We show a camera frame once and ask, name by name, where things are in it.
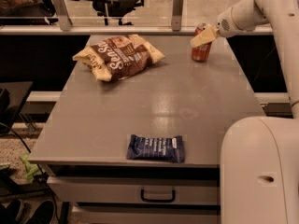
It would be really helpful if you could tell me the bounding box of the grey drawer cabinet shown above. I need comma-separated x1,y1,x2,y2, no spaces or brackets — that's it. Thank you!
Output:
30,35,263,224

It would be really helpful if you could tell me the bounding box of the middle grey metal bracket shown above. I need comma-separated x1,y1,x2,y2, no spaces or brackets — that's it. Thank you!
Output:
171,0,184,32

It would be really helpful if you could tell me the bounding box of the red coke can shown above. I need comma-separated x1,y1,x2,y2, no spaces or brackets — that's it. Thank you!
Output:
191,22,213,63

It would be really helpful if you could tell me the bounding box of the black drawer handle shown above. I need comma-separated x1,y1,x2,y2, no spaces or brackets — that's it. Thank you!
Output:
140,189,177,203

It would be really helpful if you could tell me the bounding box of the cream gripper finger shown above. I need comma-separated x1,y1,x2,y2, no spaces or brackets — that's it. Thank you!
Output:
191,24,219,48

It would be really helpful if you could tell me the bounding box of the black side table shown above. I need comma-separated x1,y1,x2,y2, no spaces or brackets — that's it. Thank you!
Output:
0,81,34,134

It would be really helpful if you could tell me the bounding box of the dark blue snack bar wrapper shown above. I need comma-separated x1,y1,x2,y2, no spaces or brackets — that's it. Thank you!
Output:
126,134,185,163

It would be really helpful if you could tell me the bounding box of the right black shoe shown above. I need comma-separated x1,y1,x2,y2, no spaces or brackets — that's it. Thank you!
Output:
25,200,55,224

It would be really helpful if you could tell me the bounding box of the black floor cable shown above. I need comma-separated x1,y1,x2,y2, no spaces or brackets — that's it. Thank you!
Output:
0,121,60,224

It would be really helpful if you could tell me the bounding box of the brown chip bag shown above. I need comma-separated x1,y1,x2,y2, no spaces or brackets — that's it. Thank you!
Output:
73,35,164,82

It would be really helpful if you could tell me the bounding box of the left grey metal bracket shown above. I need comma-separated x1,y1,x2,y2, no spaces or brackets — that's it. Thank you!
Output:
52,0,72,31

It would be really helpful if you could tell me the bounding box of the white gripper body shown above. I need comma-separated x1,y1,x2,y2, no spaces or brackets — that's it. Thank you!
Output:
217,7,241,38

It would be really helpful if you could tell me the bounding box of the grey metal bracket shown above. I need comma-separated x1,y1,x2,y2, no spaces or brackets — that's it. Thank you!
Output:
171,0,184,32
52,0,72,31

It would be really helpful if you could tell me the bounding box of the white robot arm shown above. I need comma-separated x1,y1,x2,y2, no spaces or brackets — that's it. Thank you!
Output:
191,0,299,224

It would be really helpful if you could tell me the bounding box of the green crumpled bag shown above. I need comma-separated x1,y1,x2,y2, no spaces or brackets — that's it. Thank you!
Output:
20,153,45,183

